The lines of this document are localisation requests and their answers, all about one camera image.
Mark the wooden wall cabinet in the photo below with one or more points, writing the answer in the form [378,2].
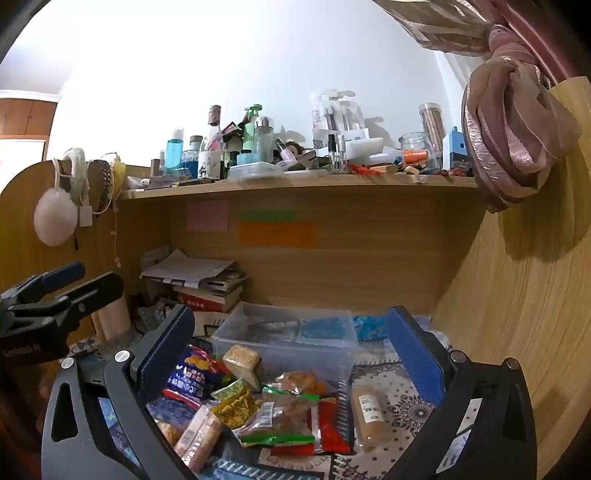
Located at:
[27,115]

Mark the clear biscuit pack red print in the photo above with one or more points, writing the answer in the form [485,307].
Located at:
[198,436]

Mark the yellow patterned snack packet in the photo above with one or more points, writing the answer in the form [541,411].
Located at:
[235,404]

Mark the clear bottle brown cap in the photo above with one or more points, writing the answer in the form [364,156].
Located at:
[212,152]

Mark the pink nail polish bottle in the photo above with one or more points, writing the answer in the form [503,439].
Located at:
[288,152]

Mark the white fluffy headband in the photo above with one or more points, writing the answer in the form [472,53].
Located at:
[76,161]

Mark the green-edged flat snack packet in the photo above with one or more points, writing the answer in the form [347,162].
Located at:
[277,439]

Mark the white fluffy puff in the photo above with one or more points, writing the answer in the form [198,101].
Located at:
[55,217]

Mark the blue snack packet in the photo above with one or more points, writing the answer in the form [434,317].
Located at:
[369,325]

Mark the wooden desk hutch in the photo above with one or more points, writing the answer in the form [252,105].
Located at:
[369,277]

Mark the beige cardboard tube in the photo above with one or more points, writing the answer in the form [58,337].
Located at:
[113,318]

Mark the clear bottle silver cap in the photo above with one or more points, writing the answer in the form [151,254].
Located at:
[264,141]

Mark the blue pencil sharpener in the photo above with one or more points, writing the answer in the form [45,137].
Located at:
[455,152]

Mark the crumpled patterned cloth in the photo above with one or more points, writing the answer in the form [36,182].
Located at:
[154,316]

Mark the green pump bottle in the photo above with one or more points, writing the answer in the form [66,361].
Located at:
[250,129]

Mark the red strip snack packet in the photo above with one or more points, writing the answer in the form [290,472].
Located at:
[182,398]

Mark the pink sticky note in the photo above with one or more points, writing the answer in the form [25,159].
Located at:
[207,216]

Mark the green sticky note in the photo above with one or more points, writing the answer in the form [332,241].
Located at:
[268,215]

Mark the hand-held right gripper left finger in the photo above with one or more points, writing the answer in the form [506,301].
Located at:
[164,355]

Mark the clear snack bag with barcode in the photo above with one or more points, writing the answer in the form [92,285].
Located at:
[286,415]

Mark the white loose papers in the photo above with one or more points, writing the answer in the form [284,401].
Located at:
[184,270]

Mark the clear perfume vials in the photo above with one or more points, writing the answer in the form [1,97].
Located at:
[336,157]

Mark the white blister packs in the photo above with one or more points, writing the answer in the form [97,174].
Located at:
[337,115]

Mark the brown square cake pack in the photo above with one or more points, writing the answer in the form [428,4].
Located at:
[242,364]

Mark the blue potato chip bag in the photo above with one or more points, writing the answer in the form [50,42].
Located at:
[194,369]

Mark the stack of books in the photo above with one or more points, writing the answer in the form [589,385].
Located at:
[212,297]

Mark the black pen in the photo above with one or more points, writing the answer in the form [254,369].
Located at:
[196,182]

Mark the brown dotted headband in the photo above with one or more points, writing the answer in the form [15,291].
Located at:
[105,184]

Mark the blue liquid bottle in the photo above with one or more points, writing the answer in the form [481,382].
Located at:
[175,154]

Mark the blue glass jar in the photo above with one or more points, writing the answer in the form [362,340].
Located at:
[190,164]

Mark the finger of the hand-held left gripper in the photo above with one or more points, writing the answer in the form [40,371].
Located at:
[99,290]
[64,274]

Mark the clear pack of brown pastries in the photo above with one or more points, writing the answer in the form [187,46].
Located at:
[295,383]

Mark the orange sticky note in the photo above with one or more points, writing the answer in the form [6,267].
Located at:
[277,235]

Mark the white hanging tag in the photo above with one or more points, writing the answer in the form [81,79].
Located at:
[85,217]

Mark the tall clear pencil canister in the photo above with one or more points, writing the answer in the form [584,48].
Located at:
[431,129]

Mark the yellow headband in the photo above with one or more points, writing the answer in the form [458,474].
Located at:
[119,170]

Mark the clear plastic storage box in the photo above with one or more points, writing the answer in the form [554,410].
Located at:
[323,360]

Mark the orange snack pack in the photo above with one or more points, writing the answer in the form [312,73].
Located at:
[168,431]

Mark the patterned table cloth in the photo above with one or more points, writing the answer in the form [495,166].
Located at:
[406,420]

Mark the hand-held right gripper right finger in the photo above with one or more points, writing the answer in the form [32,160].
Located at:
[413,357]

